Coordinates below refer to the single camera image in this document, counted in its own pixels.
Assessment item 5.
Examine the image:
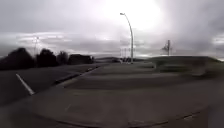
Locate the curved street lamp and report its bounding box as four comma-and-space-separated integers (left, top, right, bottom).
119, 12, 135, 64

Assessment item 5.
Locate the grey paved path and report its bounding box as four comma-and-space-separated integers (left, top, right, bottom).
0, 62, 224, 128

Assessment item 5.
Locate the dark kerb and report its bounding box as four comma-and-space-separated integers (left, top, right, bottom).
53, 65, 101, 85

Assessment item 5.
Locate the mast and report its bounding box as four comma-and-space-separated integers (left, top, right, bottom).
161, 39, 174, 57

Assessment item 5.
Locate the dark asphalt road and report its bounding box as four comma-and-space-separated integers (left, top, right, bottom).
0, 63, 101, 108

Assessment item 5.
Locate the white painted line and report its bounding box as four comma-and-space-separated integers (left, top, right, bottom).
14, 73, 36, 97

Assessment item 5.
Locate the row of dark bushes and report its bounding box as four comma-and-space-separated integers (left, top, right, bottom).
0, 47, 69, 71

